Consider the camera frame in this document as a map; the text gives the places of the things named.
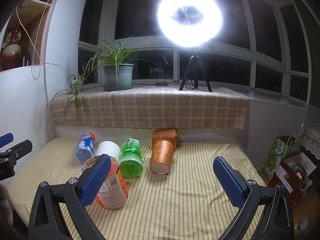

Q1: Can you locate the orange paper cup front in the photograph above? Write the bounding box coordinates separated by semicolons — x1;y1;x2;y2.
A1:
150;139;176;175

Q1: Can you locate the white ring light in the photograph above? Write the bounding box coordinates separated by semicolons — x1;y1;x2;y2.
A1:
157;0;223;48

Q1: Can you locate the orange gold cup back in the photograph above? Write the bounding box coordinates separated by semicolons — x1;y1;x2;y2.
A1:
151;128;177;148

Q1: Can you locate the green tea bottle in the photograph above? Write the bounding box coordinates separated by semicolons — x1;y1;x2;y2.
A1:
119;138;143;179

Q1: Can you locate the plaid beige cloth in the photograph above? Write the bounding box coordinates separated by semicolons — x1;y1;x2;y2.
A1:
48;87;248;129

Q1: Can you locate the red cardboard box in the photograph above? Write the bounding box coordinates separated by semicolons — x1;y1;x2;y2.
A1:
268;152;319;210

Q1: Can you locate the black cable inline controller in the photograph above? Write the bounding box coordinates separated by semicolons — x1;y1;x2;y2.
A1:
155;82;168;87

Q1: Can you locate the dark small bottle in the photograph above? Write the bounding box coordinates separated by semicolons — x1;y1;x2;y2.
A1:
21;50;31;67

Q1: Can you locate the white bead cord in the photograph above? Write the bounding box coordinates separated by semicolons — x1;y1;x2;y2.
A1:
30;0;61;81

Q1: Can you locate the blue orange label bottle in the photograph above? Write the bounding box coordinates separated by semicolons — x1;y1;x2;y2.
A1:
75;132;95;163

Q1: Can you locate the striped yellow bed sheet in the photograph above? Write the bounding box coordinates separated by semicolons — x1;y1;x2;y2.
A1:
8;137;264;239

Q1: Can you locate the green potted spider plant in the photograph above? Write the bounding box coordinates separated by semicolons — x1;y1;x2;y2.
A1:
57;37;143;108

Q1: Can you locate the white plastic cup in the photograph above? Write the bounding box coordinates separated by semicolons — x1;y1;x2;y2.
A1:
95;141;120;161

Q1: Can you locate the red white ceramic vase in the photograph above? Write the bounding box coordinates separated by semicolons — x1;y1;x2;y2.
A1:
1;24;22;70

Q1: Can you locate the orange label cup bottle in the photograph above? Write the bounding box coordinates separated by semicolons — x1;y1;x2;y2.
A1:
95;157;129;210

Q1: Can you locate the green white paper bag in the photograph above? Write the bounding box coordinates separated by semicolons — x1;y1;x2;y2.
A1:
263;135;296;180

